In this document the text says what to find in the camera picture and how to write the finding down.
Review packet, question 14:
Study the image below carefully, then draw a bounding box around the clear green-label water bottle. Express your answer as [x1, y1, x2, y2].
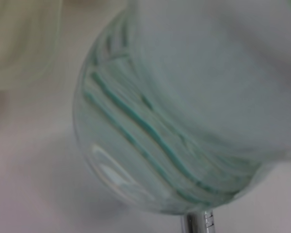
[72, 0, 291, 216]

